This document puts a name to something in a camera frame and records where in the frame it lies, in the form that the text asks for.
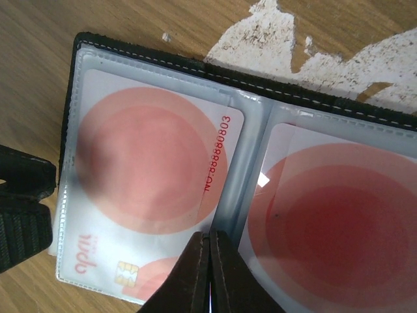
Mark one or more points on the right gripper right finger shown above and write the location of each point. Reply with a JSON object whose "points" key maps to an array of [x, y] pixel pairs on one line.
{"points": [[233, 287]]}

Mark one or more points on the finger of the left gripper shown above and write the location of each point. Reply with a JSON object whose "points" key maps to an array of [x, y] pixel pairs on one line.
{"points": [[26, 228]]}

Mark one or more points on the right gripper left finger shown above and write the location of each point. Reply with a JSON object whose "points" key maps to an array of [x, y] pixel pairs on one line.
{"points": [[187, 287]]}

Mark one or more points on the red white credit card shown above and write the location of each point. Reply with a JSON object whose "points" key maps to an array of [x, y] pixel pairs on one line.
{"points": [[147, 171], [332, 225]]}

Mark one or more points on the black card holder wallet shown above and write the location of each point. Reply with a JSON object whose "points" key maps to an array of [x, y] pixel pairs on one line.
{"points": [[264, 104]]}

